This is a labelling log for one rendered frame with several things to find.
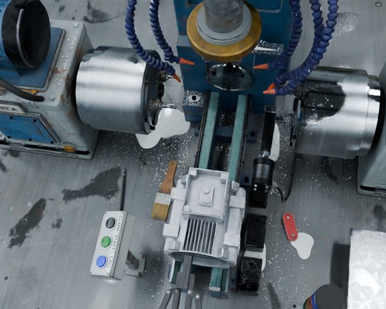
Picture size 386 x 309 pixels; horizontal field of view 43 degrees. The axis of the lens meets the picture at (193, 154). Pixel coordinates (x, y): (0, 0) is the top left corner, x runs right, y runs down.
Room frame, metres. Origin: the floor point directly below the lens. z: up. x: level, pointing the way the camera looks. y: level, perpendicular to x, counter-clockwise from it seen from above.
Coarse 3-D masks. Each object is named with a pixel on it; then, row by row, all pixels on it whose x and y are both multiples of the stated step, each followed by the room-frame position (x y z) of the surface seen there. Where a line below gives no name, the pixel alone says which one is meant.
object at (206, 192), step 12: (192, 168) 0.48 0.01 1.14; (192, 180) 0.46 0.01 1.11; (204, 180) 0.45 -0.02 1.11; (216, 180) 0.44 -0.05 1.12; (228, 180) 0.43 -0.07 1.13; (192, 192) 0.43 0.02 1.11; (204, 192) 0.41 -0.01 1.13; (216, 192) 0.41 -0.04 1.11; (228, 192) 0.41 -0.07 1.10; (192, 204) 0.39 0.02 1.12; (204, 204) 0.38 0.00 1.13; (216, 204) 0.38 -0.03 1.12; (192, 216) 0.36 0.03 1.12; (204, 216) 0.35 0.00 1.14; (216, 216) 0.34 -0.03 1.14
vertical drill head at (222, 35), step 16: (208, 0) 0.72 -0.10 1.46; (224, 0) 0.70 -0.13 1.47; (240, 0) 0.72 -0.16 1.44; (192, 16) 0.79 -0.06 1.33; (208, 16) 0.73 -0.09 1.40; (224, 16) 0.70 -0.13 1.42; (240, 16) 0.72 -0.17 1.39; (256, 16) 0.75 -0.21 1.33; (192, 32) 0.74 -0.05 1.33; (208, 32) 0.72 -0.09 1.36; (224, 32) 0.70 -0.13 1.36; (240, 32) 0.70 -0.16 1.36; (256, 32) 0.71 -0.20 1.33; (208, 48) 0.69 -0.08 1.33; (224, 48) 0.68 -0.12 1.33; (240, 48) 0.67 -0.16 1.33; (208, 64) 0.72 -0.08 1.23
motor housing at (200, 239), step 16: (240, 192) 0.42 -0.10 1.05; (176, 208) 0.41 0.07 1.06; (176, 224) 0.37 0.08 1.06; (192, 224) 0.35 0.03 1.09; (208, 224) 0.34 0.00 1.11; (224, 224) 0.34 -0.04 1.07; (240, 224) 0.34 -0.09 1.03; (176, 240) 0.32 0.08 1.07; (192, 240) 0.31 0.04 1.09; (208, 240) 0.30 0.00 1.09; (176, 256) 0.31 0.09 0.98; (208, 256) 0.30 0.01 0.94
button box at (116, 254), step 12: (108, 216) 0.42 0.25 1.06; (120, 216) 0.41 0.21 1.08; (132, 216) 0.41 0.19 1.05; (120, 228) 0.38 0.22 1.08; (132, 228) 0.39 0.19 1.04; (120, 240) 0.35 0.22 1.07; (96, 252) 0.34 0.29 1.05; (108, 252) 0.33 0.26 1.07; (120, 252) 0.32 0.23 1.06; (108, 264) 0.29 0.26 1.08; (120, 264) 0.29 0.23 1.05; (96, 276) 0.28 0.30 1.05; (108, 276) 0.27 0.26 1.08; (120, 276) 0.27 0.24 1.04
